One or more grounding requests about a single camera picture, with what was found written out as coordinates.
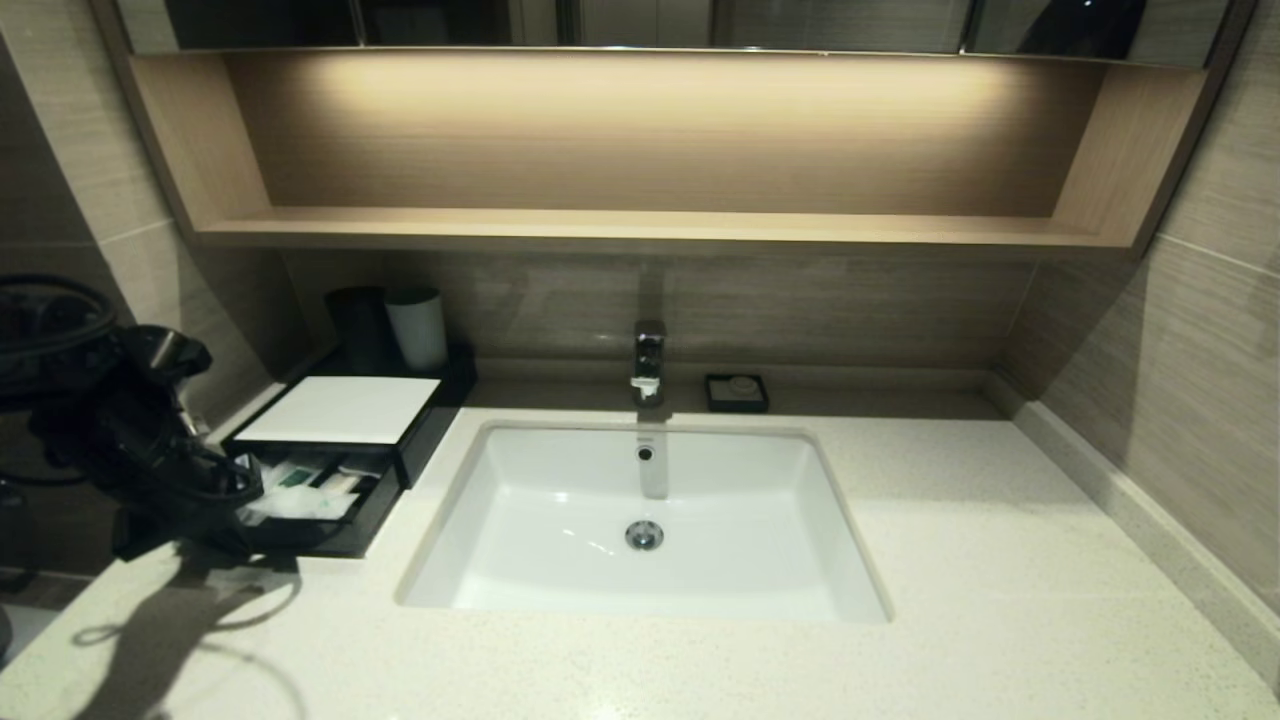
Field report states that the small white sachet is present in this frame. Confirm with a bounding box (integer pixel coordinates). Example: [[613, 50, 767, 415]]
[[238, 485, 361, 526]]

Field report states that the black box drawer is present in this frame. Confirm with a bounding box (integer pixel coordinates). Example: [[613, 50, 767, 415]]
[[225, 440, 407, 559]]

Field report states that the black box housing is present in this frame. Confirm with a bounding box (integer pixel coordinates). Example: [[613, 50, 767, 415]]
[[225, 345, 479, 493]]

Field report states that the white rectangular sheet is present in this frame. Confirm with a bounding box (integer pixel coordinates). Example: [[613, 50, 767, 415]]
[[235, 377, 443, 446]]

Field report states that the black cup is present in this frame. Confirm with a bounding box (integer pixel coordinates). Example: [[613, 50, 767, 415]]
[[326, 287, 395, 376]]

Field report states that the white cup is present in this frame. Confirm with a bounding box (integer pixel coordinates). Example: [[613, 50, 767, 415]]
[[385, 289, 450, 372]]

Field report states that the chrome faucet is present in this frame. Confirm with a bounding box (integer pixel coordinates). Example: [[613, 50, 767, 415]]
[[630, 320, 668, 408]]

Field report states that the white sink basin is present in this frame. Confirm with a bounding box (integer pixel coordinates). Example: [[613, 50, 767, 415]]
[[395, 418, 891, 624]]

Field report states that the black soap dish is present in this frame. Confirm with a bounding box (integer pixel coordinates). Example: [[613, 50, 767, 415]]
[[704, 374, 770, 414]]

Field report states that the mirror cabinet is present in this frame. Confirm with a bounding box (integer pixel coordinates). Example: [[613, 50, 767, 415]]
[[105, 0, 1236, 63]]

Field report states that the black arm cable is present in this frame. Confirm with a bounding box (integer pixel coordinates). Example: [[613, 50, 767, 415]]
[[0, 275, 119, 386]]

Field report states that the wooden wall shelf niche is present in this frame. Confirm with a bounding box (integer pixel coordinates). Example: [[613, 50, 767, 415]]
[[92, 48, 1256, 261]]

